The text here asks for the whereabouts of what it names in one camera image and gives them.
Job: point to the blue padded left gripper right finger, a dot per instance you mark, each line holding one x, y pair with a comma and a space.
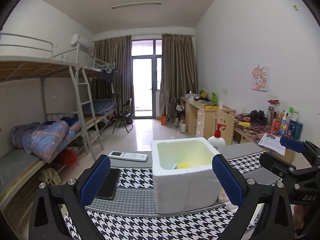
275, 221

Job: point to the ceiling tube light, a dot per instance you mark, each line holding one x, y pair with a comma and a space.
136, 4

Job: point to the white lotion pump bottle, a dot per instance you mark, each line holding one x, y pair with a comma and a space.
216, 140

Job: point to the white styrofoam box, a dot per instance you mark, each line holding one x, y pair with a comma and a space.
181, 190

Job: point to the orange bucket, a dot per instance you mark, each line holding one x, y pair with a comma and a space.
164, 119

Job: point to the right brown curtain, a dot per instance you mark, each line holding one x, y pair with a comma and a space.
179, 71

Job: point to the smiley face wooden chair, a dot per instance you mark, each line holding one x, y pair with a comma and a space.
227, 128

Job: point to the wooden desk with drawers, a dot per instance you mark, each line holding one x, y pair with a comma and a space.
200, 121

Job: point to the yellow egg-crate foam sponge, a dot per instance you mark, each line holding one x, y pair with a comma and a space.
180, 166

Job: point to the anime girl wall poster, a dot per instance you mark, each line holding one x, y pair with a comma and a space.
259, 78

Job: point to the blue plaid quilt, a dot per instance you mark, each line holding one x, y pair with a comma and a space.
45, 140

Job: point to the white wall air conditioner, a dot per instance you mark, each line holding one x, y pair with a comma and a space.
83, 42

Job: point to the glass balcony door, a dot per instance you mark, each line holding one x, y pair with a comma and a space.
146, 72

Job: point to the brown curtain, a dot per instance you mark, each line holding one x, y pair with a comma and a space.
179, 71
116, 81

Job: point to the white paper sheets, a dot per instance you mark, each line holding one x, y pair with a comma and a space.
272, 142

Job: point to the houndstooth table mat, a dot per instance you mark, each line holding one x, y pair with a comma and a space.
132, 215

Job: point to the black folding chair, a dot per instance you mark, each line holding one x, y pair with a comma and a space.
124, 114

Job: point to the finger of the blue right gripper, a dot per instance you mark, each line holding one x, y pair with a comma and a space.
292, 144

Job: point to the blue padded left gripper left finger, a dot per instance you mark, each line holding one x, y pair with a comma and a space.
47, 222

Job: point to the left brown curtain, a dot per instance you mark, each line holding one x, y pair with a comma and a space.
116, 81

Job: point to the white remote control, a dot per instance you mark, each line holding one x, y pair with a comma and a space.
138, 157

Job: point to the black smartphone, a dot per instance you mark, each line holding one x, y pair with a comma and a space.
108, 189

